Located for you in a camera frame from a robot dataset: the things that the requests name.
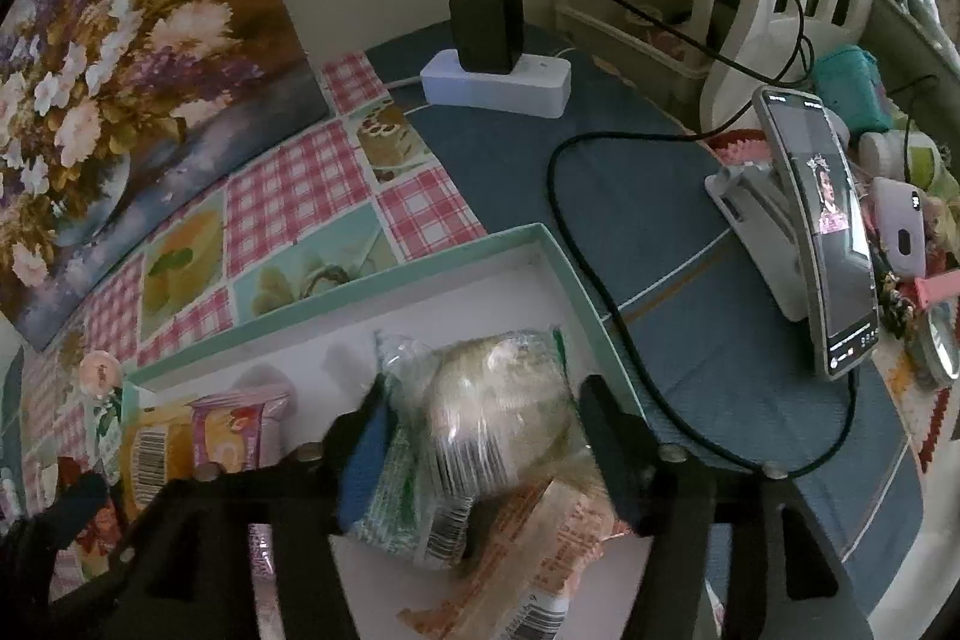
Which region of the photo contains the pale green snack packet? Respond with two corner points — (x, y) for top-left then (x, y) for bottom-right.
(343, 385), (481, 570)

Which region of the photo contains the white green jar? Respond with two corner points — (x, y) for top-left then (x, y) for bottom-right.
(859, 130), (942, 184)

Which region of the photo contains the white power strip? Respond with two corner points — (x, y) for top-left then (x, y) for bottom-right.
(420, 50), (572, 118)

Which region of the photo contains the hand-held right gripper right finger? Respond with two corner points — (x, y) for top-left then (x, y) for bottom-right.
(577, 376), (875, 640)

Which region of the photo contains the teal small case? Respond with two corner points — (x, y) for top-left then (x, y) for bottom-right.
(814, 44), (890, 131)

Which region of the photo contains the brown bread packet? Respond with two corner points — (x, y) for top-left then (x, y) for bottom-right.
(396, 479), (642, 640)

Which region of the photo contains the teal rimmed white box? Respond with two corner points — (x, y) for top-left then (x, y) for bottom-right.
(120, 222), (721, 640)

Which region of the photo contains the blue tablecloth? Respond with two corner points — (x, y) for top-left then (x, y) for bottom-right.
(364, 21), (942, 618)

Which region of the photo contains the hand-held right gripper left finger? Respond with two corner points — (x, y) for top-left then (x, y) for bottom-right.
(105, 385), (395, 640)

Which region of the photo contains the pink white device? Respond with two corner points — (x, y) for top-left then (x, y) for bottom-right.
(870, 176), (938, 277)

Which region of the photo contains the beige plastic basket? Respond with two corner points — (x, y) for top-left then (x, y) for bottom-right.
(559, 2), (713, 105)

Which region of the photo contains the long black cable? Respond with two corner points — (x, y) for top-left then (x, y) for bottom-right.
(463, 0), (860, 470)

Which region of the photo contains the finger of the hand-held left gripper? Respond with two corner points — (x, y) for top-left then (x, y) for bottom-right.
(0, 471), (113, 581)

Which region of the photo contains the clear round cracker packet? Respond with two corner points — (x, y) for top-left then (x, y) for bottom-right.
(373, 326), (580, 498)

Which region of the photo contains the floral painting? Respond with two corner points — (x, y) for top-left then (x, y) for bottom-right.
(0, 0), (331, 352)

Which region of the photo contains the black charger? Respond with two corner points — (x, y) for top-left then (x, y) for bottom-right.
(448, 0), (524, 73)

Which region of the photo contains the smartphone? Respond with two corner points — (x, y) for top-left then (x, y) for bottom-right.
(754, 85), (880, 380)

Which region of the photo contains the white phone stand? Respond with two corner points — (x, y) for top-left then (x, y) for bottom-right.
(705, 160), (818, 322)

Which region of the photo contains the round silver rimmed object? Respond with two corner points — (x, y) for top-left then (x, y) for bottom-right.
(906, 302), (960, 386)

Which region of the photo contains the pink snack packet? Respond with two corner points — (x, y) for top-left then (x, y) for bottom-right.
(186, 387), (293, 472)

